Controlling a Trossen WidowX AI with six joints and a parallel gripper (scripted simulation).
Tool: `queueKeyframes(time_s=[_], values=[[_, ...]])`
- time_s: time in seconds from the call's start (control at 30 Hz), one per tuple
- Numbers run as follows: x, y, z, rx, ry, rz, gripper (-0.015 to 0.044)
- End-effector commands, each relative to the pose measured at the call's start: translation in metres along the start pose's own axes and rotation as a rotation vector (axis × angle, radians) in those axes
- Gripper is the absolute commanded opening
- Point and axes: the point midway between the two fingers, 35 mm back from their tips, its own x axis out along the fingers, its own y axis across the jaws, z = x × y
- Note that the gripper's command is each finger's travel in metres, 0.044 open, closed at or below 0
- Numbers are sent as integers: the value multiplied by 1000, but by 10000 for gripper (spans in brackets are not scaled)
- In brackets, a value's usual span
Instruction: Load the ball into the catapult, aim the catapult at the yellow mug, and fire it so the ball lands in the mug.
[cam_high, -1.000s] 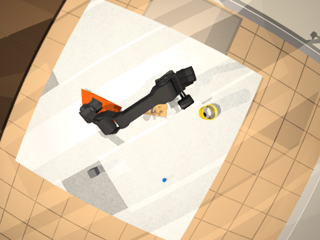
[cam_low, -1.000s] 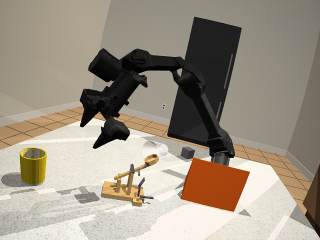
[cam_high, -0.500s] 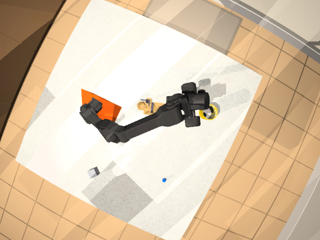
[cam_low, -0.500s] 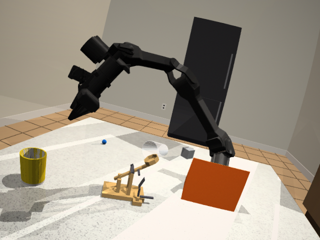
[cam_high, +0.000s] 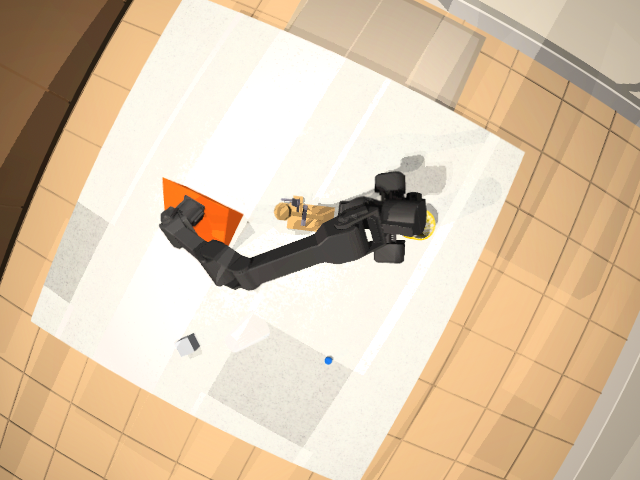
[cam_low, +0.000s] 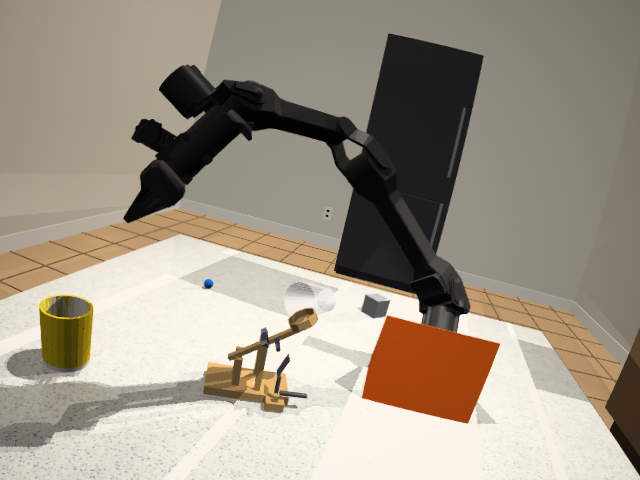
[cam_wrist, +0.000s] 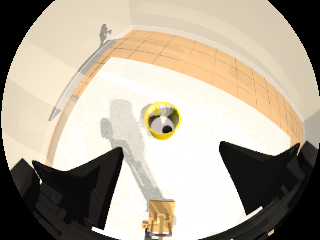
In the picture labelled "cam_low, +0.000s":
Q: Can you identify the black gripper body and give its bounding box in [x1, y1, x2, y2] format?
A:
[141, 126, 218, 206]

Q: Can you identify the yellow cup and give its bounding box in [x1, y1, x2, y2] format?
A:
[39, 295, 94, 373]

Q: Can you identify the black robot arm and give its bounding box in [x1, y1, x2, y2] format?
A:
[132, 64, 471, 333]

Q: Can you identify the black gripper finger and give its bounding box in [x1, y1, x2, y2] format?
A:
[123, 174, 172, 223]

